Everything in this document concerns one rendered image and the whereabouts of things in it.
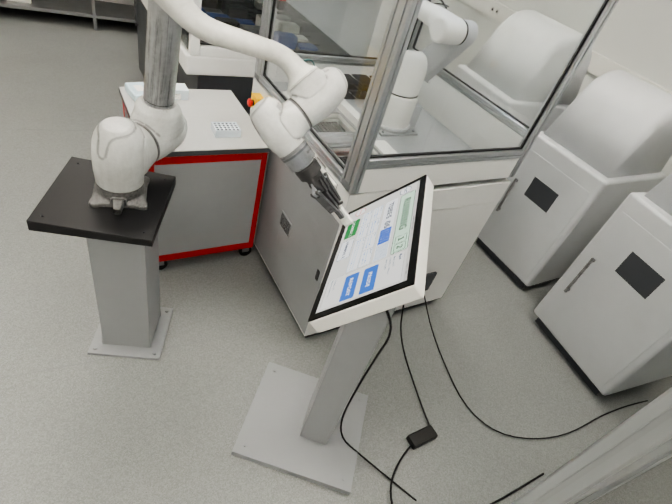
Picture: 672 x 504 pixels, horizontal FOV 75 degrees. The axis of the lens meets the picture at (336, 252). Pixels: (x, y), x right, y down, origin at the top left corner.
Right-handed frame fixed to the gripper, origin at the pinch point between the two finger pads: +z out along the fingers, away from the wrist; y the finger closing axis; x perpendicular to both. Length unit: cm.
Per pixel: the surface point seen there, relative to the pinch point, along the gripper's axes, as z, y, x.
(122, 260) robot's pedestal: -26, -5, 84
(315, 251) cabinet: 25, 36, 42
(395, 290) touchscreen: 5.2, -38.7, -20.2
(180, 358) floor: 27, -2, 113
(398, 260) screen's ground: 5.1, -27.6, -19.9
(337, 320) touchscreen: 7.7, -38.8, -1.9
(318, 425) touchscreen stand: 68, -21, 56
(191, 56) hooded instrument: -72, 116, 78
